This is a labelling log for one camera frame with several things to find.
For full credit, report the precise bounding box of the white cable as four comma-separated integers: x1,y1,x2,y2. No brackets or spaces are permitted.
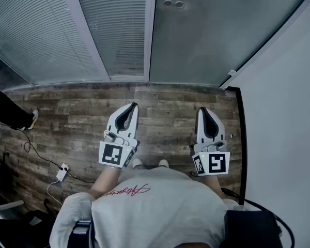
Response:
46,179,64,207

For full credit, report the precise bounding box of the black shoulder strap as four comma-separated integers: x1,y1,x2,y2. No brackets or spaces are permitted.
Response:
70,220,94,248

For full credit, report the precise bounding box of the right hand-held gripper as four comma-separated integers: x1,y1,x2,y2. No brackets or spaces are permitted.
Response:
190,106,231,177

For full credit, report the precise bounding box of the wide window blind panel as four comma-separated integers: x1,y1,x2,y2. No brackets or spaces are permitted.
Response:
0,0,104,85

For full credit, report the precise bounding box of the black pack box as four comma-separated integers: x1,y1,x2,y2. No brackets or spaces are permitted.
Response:
223,209,284,248

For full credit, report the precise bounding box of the round metal door lock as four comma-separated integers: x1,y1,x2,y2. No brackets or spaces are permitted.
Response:
163,0,184,9

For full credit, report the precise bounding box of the frosted glass door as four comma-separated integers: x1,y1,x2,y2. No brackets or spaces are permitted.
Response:
149,0,310,86

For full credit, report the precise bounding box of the black bag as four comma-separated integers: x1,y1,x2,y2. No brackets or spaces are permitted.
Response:
0,209,58,248

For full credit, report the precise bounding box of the white power adapter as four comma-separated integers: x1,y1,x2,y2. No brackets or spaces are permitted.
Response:
56,163,70,182

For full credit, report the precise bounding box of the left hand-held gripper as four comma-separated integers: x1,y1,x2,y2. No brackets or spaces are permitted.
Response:
98,102,141,171

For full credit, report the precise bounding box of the person's left forearm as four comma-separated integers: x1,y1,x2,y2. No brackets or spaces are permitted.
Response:
88,165,122,200

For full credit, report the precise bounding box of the black wall edge trim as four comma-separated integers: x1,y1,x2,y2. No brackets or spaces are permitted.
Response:
226,86,248,207

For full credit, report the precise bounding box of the thin black floor cable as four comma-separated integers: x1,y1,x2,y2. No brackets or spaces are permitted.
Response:
0,119,96,184

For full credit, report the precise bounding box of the person's right forearm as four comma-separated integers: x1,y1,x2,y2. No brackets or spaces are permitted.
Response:
200,175,224,200

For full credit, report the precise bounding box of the narrow window blind panel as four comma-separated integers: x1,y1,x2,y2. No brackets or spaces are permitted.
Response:
74,0,151,78

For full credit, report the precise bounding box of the person's grey shirt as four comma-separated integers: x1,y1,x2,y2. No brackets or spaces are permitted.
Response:
49,165,240,248

